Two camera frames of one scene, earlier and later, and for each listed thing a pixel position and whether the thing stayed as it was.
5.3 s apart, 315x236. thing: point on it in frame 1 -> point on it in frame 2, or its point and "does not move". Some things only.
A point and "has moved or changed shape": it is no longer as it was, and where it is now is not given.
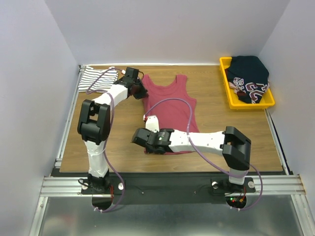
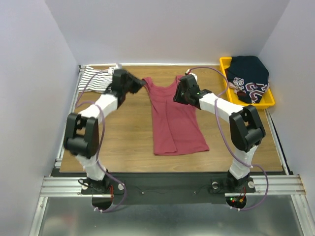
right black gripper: [139, 137] -> [179, 93]
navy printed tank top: [248, 77] does not move
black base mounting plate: [170, 188] does not move
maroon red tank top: [173, 114] has moved or changed shape
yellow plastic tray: [235, 103] does not move
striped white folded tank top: [90, 76] does not move
